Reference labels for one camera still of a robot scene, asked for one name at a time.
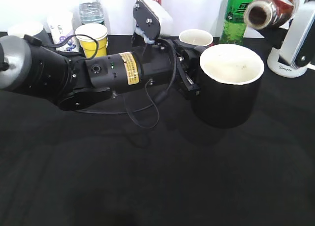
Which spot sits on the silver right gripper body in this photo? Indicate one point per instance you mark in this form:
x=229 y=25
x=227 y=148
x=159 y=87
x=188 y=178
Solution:
x=296 y=46

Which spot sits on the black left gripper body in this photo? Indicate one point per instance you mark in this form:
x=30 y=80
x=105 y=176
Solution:
x=188 y=55

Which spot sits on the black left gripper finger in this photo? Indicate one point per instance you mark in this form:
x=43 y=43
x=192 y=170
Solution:
x=185 y=85

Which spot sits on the black mug white interior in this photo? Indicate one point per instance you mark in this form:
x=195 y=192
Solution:
x=229 y=78

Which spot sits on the orange coffee drink bottle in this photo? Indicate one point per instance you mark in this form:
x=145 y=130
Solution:
x=261 y=14

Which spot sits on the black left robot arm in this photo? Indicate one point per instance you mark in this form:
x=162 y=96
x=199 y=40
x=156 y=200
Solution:
x=73 y=82

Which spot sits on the red mug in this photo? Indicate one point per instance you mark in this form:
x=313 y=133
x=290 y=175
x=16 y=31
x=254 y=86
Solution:
x=196 y=37

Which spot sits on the green sprite bottle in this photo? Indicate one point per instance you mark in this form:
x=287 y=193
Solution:
x=234 y=26

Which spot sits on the grey mug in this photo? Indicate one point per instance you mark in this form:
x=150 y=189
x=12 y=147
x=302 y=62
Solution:
x=32 y=28

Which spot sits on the yellow paper cup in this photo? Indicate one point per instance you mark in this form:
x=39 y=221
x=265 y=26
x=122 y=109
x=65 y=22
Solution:
x=88 y=34

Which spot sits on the clear water bottle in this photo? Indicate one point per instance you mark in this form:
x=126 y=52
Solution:
x=91 y=11

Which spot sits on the white yogurt bottle blueberry label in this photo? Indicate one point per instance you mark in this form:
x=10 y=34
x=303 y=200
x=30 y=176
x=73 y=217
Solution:
x=61 y=27

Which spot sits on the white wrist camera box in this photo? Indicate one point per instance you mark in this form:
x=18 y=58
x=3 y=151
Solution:
x=151 y=21

